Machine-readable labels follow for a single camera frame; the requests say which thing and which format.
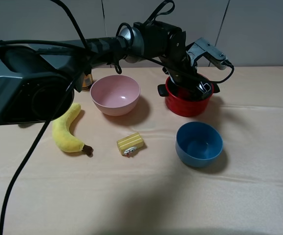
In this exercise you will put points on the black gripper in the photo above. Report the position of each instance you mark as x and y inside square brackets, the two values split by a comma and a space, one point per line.
[178, 65]

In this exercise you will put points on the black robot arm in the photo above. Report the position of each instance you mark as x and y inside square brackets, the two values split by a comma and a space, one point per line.
[38, 78]

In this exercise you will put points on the blue plastic bowl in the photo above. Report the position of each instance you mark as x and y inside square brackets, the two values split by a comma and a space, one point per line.
[198, 144]

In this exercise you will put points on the peach tablecloth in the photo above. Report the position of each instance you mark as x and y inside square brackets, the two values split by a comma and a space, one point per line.
[152, 191]

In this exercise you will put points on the pink plastic bowl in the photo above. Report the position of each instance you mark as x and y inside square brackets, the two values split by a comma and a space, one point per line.
[115, 95]

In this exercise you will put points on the gold drink can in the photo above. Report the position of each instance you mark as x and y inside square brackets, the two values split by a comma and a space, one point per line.
[87, 82]

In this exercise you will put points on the yellow plush banana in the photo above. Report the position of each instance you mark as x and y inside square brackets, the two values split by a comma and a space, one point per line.
[62, 136]

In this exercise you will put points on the red pot with black handles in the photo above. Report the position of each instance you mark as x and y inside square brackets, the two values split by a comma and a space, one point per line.
[180, 101]

